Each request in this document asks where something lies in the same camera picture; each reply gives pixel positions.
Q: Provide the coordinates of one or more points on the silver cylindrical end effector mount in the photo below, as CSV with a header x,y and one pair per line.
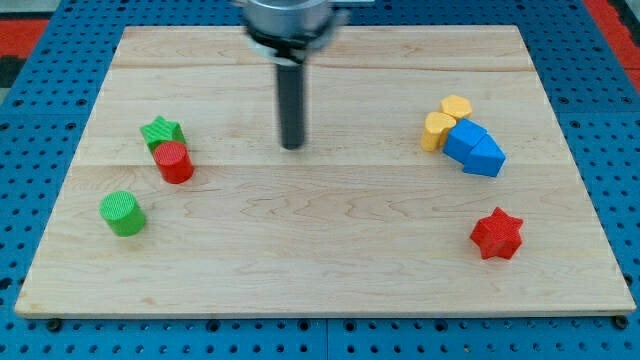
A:
x,y
287,32

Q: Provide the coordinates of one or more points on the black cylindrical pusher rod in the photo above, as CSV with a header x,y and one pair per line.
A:
x,y
291,105

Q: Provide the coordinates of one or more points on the wooden board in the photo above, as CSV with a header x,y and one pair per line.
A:
x,y
359,223

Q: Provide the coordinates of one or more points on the green star block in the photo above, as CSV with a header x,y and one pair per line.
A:
x,y
161,130

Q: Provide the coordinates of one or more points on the red cylinder block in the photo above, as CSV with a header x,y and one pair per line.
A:
x,y
173,162

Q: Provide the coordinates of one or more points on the yellow heart block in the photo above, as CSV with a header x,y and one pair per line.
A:
x,y
436,128

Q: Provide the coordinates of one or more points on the yellow hexagon block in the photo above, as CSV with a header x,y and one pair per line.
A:
x,y
456,106

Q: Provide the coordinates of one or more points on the blue cube block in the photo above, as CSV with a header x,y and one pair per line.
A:
x,y
462,138

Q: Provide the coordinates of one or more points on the blue pentagon block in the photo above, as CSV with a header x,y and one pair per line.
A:
x,y
486,158

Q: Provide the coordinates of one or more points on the green cylinder block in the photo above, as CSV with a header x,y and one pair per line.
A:
x,y
122,213

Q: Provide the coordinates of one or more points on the red star block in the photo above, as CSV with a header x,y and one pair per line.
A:
x,y
498,235

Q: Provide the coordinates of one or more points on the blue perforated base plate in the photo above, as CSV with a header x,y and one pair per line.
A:
x,y
41,120

